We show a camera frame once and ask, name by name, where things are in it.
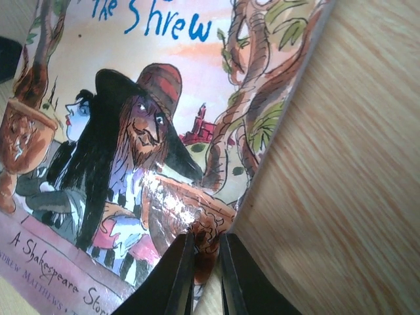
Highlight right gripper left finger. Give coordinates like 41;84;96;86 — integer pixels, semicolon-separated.
113;233;194;315

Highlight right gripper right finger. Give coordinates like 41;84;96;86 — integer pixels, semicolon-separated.
219;233;301;315

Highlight pink illustrated book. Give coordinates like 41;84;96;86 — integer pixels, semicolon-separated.
1;1;334;314

